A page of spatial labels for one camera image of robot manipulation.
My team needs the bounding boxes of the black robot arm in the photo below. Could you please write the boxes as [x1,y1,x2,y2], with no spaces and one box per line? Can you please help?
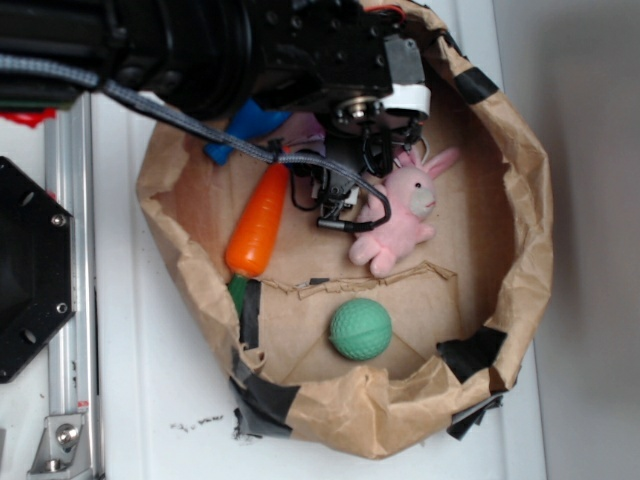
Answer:
[1,1,430,136]

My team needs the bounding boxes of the blue plastic bottle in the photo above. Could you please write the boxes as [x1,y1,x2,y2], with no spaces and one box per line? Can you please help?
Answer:
[203,99,292,165]

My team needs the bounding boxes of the brown paper bag bin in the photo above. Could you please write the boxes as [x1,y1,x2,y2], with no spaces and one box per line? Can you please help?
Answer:
[137,1,553,459]

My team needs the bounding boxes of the grey braided cable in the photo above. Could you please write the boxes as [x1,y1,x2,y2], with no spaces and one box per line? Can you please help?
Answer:
[0,53,394,232]

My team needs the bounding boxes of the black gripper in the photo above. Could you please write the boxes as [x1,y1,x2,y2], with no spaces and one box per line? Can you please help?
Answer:
[249,1,431,139]

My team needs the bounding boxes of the green golf ball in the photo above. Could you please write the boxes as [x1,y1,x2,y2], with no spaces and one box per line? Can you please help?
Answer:
[329,298,392,361]

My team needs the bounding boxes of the metal corner bracket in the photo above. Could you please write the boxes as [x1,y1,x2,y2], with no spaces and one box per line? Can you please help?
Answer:
[26,413,94,480]

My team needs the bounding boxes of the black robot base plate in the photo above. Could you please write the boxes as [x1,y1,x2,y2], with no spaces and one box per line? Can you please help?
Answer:
[1,157,74,384]

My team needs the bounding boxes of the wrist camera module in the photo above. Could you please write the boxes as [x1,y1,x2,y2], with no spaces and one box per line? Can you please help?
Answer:
[289,137,365,221]

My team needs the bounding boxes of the orange toy carrot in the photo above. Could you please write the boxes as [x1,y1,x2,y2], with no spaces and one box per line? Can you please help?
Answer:
[225,164,289,314]

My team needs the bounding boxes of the aluminium extrusion rail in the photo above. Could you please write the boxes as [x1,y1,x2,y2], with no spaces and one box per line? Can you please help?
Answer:
[29,96,104,479]

